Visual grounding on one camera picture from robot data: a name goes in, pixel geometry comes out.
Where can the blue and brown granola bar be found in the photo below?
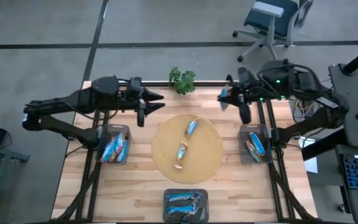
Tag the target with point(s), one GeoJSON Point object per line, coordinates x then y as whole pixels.
{"type": "Point", "coordinates": [181, 154]}
{"type": "Point", "coordinates": [118, 146]}

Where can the blue grey office chair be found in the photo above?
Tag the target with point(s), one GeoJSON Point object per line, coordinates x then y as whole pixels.
{"type": "Point", "coordinates": [272, 18]}

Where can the black diagonal beam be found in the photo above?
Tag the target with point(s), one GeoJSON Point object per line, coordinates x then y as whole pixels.
{"type": "Point", "coordinates": [322, 147]}

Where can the white paper sheet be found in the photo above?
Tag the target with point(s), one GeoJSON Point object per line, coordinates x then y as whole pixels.
{"type": "Point", "coordinates": [311, 165]}

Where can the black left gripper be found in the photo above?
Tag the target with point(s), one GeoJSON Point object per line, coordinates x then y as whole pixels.
{"type": "Point", "coordinates": [134, 99]}

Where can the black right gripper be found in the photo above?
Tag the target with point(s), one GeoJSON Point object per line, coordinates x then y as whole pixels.
{"type": "Point", "coordinates": [247, 93]}

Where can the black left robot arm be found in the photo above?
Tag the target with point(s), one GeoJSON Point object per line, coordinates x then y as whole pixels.
{"type": "Point", "coordinates": [73, 99]}

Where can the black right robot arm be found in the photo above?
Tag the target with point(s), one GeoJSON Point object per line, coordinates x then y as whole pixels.
{"type": "Point", "coordinates": [315, 121]}

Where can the potted green plant white pot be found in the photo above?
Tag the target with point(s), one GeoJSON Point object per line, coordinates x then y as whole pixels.
{"type": "Point", "coordinates": [182, 82]}

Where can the clear plastic bin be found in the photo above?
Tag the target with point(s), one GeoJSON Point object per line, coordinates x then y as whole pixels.
{"type": "Point", "coordinates": [244, 129]}
{"type": "Point", "coordinates": [205, 194]}
{"type": "Point", "coordinates": [110, 130]}

